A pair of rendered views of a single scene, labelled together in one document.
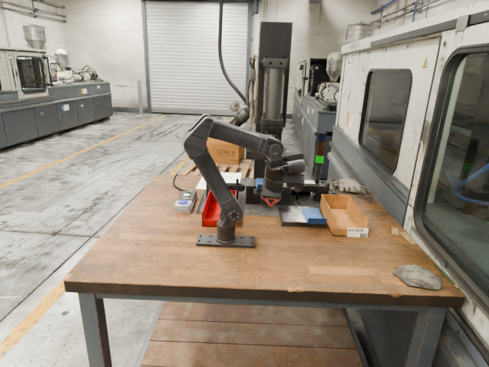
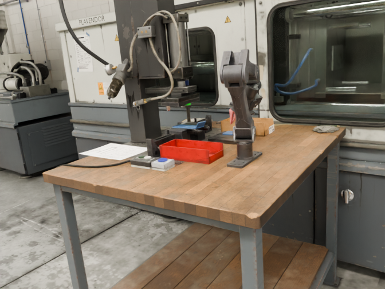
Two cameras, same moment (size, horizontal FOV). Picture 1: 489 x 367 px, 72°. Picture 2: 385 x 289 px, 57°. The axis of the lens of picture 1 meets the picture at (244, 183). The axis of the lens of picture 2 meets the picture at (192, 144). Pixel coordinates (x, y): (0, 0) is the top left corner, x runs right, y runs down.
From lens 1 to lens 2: 1.39 m
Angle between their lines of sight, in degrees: 54
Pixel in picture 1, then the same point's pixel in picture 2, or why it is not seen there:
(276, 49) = (167, 8)
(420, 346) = (337, 168)
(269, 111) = (184, 59)
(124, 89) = not seen: outside the picture
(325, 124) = (22, 113)
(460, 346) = (343, 159)
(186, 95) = not seen: outside the picture
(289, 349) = (236, 258)
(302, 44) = not seen: outside the picture
